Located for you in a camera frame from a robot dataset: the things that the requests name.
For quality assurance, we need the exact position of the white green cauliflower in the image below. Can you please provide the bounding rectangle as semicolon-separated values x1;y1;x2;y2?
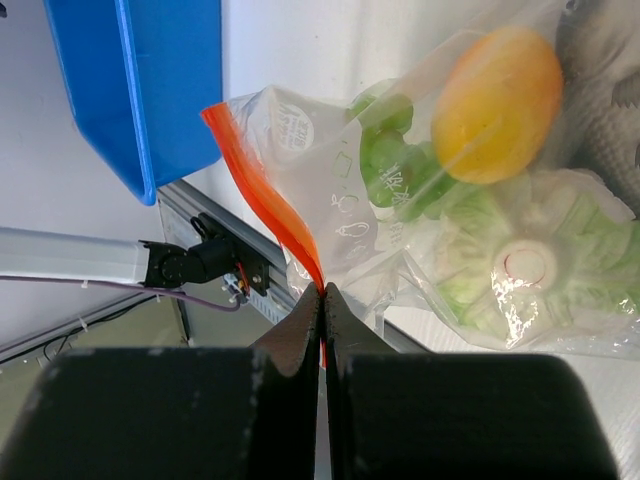
431;169;639;348

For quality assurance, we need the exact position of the grey toy fish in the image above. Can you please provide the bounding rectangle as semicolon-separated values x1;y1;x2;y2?
555;1;639;211

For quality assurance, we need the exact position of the blue plastic bin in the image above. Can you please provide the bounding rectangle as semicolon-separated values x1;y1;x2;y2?
45;0;223;206

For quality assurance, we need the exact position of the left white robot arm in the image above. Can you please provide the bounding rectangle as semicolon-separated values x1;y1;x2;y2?
1;227;237;289

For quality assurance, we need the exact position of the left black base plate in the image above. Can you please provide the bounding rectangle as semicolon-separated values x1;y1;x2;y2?
188;213;270;296

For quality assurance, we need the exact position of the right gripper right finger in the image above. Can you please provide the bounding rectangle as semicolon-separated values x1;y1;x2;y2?
322;285;619;479

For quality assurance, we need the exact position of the yellow mango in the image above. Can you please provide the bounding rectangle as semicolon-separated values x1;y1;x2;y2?
431;26;564;185

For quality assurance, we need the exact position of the aluminium mounting rail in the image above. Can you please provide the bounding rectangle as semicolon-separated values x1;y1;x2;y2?
157;178;431;354

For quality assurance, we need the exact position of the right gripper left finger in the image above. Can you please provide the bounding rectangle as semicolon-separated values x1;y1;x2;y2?
1;287;320;479

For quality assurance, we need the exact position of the white slotted cable duct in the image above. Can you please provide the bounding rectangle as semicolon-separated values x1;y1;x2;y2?
222;275;292;325

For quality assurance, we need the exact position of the clear zip top bag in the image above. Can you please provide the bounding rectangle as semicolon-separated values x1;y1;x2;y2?
202;1;639;359

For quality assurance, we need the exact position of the green lettuce piece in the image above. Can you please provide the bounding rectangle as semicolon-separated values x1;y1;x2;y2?
346;79;455;222

